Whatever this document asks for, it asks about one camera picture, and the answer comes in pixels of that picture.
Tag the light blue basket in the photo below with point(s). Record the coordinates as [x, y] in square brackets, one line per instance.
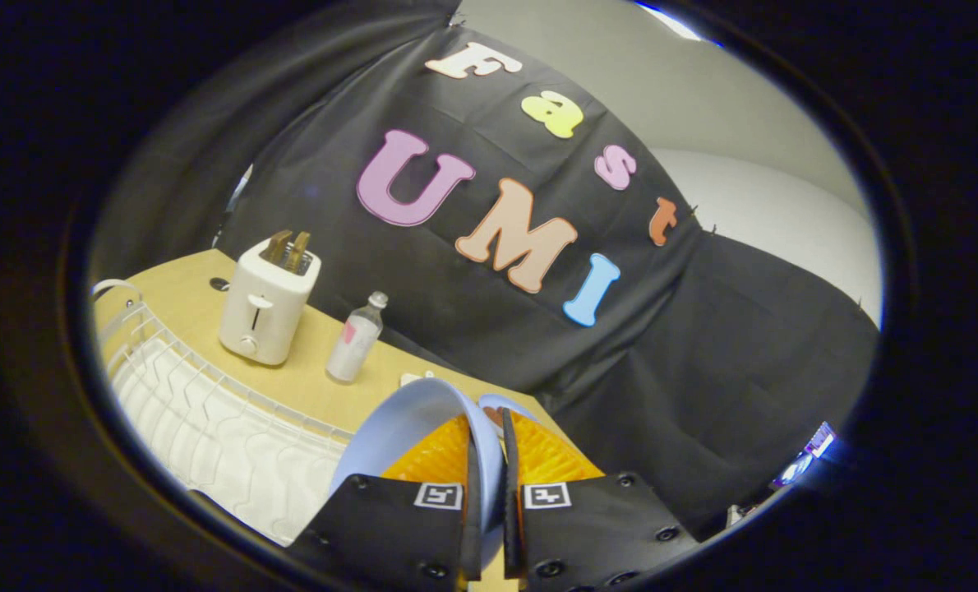
[497, 402]

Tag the brown toast slice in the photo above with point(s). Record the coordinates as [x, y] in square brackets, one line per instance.
[298, 252]
[276, 246]

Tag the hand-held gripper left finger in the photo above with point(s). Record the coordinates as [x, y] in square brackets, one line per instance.
[474, 510]

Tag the colourful printed object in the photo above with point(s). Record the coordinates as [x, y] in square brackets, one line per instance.
[805, 456]

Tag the light blue plate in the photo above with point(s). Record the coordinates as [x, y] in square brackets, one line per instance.
[407, 419]

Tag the black backdrop cloth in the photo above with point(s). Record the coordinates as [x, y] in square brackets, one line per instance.
[472, 329]

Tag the clear plastic bottle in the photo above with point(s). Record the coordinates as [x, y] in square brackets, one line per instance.
[354, 341]

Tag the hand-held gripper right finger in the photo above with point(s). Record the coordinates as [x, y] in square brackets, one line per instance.
[510, 493]

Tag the white toaster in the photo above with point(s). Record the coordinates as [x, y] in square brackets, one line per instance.
[263, 316]

